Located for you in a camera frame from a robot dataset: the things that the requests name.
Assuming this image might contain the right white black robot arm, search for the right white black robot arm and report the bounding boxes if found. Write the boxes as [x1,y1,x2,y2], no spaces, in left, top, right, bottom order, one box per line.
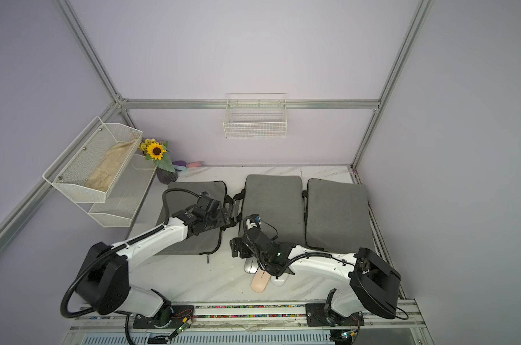
[230,215,401,320]

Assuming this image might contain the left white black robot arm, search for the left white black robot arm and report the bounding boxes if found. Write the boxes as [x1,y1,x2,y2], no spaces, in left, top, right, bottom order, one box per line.
[59,192,234,327]

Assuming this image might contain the silver grey computer mouse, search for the silver grey computer mouse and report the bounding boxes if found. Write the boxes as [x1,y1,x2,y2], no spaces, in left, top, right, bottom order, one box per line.
[244,257,259,275]

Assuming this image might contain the pink computer mouse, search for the pink computer mouse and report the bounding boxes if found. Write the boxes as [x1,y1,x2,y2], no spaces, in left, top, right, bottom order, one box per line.
[250,270,271,293]

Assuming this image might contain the white computer mouse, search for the white computer mouse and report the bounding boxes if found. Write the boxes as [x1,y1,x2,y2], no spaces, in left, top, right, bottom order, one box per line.
[270,274,289,287]

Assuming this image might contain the pastel toy mushrooms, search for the pastel toy mushrooms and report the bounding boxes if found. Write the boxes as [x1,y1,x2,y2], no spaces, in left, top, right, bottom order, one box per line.
[173,160,203,171]

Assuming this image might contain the artificial sunflower bouquet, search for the artificial sunflower bouquet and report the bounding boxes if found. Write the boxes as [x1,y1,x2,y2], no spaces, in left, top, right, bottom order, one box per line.
[138,139,176,173]

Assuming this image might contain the lower white mesh shelf basket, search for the lower white mesh shelf basket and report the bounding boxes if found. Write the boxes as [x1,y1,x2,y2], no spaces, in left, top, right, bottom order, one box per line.
[87,155,156,228]

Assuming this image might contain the white mesh shelf basket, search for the white mesh shelf basket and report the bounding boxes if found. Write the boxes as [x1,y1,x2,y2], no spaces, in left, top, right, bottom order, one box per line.
[87,155,156,228]
[43,117,143,204]

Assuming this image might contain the beige cloth in basket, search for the beige cloth in basket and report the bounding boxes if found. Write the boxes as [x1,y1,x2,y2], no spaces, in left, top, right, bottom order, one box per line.
[85,139,137,192]

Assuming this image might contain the upper white mesh shelf basket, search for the upper white mesh shelf basket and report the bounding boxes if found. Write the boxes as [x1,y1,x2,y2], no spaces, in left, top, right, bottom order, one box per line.
[43,117,143,204]

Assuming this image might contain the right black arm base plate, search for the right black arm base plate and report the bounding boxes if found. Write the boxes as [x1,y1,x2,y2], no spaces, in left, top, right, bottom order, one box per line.
[305,303,365,327]

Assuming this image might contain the white wire wall basket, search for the white wire wall basket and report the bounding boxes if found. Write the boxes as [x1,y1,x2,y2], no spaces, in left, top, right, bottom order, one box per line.
[223,93,288,139]

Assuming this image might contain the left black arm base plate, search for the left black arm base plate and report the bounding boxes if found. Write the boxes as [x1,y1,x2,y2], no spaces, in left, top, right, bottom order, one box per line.
[132,305,195,329]

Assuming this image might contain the aluminium frame rails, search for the aluminium frame rails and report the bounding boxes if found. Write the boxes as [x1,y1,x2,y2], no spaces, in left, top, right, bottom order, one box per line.
[0,0,436,345]

